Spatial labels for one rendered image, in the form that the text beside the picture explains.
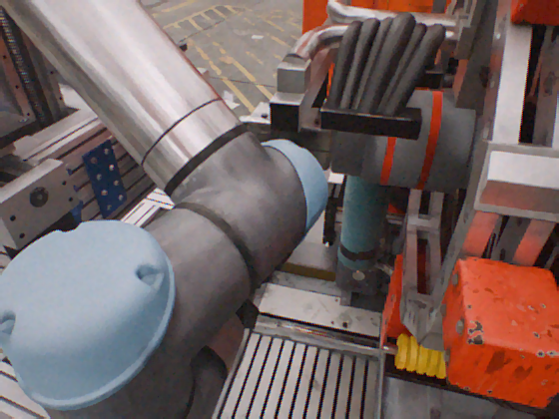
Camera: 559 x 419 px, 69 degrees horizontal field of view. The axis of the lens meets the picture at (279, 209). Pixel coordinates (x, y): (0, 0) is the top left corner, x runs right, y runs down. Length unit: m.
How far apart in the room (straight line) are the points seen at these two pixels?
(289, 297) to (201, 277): 1.16
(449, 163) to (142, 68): 0.41
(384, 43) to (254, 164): 0.19
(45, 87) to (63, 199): 0.36
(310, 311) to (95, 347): 1.18
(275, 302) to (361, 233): 0.59
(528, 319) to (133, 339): 0.28
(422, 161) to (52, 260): 0.46
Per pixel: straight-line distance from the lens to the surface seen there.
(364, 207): 0.79
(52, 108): 1.10
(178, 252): 0.22
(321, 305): 1.36
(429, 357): 0.75
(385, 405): 1.13
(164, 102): 0.27
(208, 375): 0.31
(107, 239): 0.21
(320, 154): 0.43
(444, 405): 1.05
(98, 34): 0.29
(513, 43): 0.39
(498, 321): 0.35
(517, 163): 0.36
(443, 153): 0.57
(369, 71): 0.39
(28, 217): 0.76
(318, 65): 0.49
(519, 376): 0.37
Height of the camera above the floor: 1.13
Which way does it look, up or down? 38 degrees down
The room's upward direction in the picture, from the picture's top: straight up
